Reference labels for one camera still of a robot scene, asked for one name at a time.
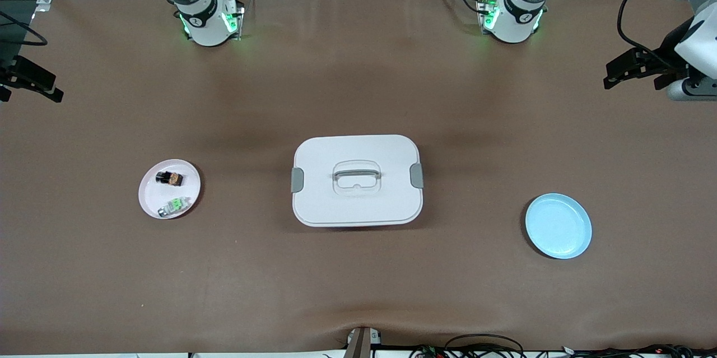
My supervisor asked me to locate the white lidded storage box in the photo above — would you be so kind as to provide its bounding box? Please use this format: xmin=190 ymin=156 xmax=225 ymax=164
xmin=291 ymin=134 xmax=425 ymax=228

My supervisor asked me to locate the pink round plate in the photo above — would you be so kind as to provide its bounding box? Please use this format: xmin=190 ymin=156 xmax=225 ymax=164
xmin=138 ymin=159 xmax=201 ymax=220

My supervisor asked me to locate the light blue round plate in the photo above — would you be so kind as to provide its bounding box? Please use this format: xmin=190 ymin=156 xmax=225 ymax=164
xmin=525 ymin=193 xmax=593 ymax=260

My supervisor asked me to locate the brown table cover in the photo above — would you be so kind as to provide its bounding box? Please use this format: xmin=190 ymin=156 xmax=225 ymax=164
xmin=0 ymin=0 xmax=717 ymax=354

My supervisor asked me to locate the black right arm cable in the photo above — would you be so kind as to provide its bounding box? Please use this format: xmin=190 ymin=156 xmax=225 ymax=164
xmin=0 ymin=11 xmax=48 ymax=47

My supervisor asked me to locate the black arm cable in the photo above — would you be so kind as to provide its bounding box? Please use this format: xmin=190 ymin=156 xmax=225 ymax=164
xmin=617 ymin=0 xmax=707 ymax=70
xmin=0 ymin=11 xmax=48 ymax=47

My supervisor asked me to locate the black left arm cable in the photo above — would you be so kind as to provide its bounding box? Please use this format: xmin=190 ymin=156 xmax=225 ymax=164
xmin=617 ymin=0 xmax=707 ymax=70

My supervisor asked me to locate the green and clear switch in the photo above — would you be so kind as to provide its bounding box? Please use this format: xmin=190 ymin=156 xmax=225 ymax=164
xmin=157 ymin=196 xmax=192 ymax=217

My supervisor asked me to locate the black cable bundle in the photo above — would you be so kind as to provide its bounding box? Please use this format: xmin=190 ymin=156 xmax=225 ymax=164
xmin=409 ymin=334 xmax=717 ymax=358

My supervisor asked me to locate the grey box lid handle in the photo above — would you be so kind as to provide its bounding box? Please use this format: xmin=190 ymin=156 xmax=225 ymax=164
xmin=333 ymin=166 xmax=383 ymax=181

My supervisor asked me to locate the metal table edge bracket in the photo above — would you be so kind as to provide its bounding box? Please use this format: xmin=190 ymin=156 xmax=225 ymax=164
xmin=344 ymin=327 xmax=383 ymax=358

